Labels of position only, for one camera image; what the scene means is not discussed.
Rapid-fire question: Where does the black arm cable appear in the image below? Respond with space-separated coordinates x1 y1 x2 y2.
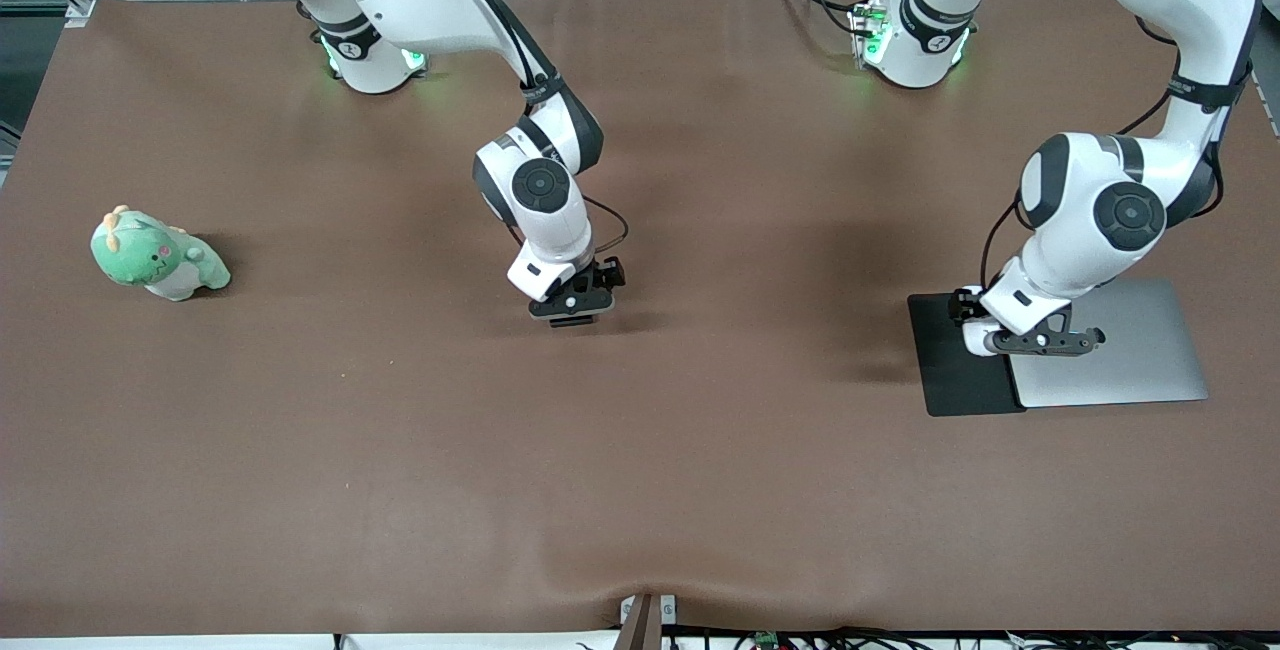
583 194 632 258
979 192 1033 293

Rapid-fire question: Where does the silver closed laptop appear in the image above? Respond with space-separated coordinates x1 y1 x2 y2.
1008 278 1210 410

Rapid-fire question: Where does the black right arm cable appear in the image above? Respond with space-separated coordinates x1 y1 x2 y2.
583 194 632 258

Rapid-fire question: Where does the brown table cover mat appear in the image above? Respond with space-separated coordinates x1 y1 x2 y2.
0 0 1280 637

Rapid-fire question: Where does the black mouse pad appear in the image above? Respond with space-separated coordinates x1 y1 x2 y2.
907 290 1028 418

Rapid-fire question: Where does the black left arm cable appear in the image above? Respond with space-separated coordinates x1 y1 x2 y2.
979 192 1033 293

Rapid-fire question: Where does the green plush dinosaur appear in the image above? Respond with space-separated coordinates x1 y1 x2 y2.
90 205 232 303

